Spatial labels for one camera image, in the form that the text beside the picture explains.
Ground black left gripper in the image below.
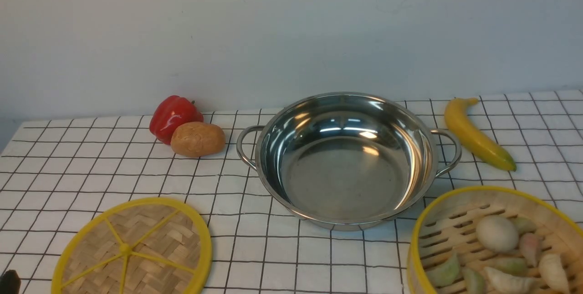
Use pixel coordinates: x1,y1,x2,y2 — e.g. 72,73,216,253
0,270,21,294

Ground bamboo steamer lid yellow rim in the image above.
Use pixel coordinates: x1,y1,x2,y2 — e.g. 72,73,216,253
51,198,213,294

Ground bamboo steamer basket yellow rim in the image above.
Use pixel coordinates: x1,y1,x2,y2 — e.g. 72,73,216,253
407,186,583,294

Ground stainless steel pot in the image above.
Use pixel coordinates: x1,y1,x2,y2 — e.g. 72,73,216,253
236,92,462,231

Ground checkered white tablecloth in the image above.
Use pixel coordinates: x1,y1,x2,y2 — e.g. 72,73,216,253
0,90,582,294

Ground red bell pepper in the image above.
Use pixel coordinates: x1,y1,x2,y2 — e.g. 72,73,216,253
148,95,204,145

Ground brown potato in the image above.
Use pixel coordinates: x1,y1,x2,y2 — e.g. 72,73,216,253
170,122,226,158

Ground green dumpling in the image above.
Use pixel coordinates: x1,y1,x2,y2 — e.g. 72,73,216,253
425,251,461,288
509,217,537,236
490,257,528,277
461,267,486,294

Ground green dumpling bottom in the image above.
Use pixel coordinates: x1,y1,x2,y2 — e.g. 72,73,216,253
461,267,486,294

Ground yellow banana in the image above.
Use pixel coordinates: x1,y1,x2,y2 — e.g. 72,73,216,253
444,98,517,171

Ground white round bun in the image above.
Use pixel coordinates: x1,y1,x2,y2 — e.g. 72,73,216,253
476,215,519,253

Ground white dumpling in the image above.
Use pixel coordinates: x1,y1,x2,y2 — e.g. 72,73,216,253
484,267,537,294
538,253,570,294

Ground green dumpling middle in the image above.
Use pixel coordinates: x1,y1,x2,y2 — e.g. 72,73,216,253
490,257,528,277

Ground green dumpling top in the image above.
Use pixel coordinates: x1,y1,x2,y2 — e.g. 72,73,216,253
509,217,537,236

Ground pink dumpling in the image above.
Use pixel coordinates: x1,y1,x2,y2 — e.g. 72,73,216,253
518,232,542,267

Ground white dumpling right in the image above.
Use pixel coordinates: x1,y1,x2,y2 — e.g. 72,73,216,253
538,253,570,294

